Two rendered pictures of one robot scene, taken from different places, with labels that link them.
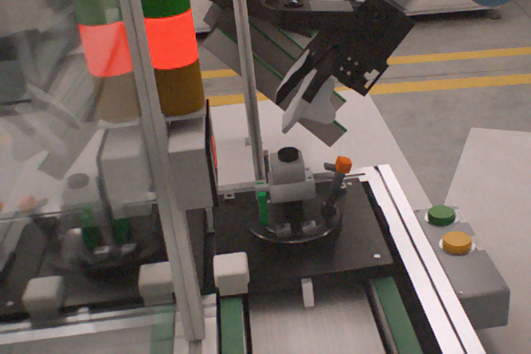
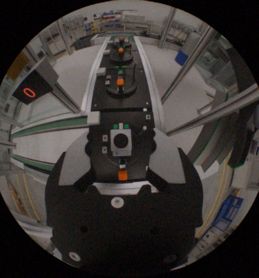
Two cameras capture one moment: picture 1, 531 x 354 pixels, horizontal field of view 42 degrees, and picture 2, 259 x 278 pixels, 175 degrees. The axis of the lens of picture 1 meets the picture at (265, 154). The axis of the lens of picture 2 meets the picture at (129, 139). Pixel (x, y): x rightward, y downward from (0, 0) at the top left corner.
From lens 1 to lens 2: 90 cm
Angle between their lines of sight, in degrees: 60
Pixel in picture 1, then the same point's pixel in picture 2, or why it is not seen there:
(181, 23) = not seen: outside the picture
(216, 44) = (219, 96)
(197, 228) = (128, 105)
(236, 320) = (81, 122)
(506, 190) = not seen: hidden behind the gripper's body
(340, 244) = (104, 162)
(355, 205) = (134, 173)
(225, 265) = (91, 115)
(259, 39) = (230, 130)
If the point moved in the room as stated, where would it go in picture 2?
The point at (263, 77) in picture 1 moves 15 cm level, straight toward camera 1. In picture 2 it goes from (209, 129) to (159, 125)
